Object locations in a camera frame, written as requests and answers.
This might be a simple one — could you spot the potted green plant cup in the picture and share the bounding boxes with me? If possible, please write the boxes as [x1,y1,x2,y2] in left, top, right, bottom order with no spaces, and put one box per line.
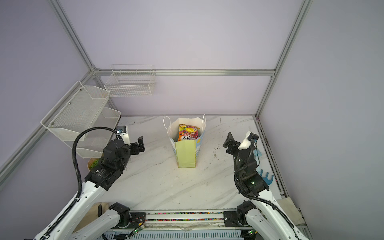
[87,158,99,171]

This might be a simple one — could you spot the white wire wall basket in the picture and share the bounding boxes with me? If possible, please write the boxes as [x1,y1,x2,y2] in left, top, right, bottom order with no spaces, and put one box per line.
[105,65,156,97]

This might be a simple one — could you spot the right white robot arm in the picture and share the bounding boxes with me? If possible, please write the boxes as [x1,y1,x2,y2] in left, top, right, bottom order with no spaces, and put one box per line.
[223,132,308,240]

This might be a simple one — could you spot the blue toy rake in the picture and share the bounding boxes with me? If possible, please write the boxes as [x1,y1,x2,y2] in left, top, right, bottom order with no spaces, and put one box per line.
[257,169,275,186]

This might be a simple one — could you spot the white mesh two-tier shelf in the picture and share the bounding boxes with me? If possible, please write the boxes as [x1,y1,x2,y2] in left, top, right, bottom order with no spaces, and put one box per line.
[41,82,121,159]

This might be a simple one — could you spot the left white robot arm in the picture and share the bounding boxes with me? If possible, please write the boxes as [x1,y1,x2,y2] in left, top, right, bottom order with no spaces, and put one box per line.
[35,126,145,240]

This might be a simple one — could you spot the white green-fingered glove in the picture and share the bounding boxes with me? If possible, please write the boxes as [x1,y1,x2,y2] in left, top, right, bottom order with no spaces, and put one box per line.
[277,197,306,226]

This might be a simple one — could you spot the red Fox's fruits candy bag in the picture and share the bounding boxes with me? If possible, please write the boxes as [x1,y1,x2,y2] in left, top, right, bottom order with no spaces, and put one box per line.
[178,124,200,142]

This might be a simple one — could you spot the floral paper gift bag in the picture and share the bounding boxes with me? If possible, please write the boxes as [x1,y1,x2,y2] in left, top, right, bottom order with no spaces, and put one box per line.
[163,115,206,168]

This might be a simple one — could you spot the light blue toy shovel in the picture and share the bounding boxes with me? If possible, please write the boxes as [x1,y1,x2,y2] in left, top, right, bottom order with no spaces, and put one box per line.
[253,149,262,159]

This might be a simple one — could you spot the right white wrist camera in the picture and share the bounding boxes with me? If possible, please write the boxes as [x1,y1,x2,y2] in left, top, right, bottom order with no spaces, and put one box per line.
[238,131,251,150]

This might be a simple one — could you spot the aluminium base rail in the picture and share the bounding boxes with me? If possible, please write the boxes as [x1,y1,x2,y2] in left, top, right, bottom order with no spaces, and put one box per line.
[101,209,308,240]

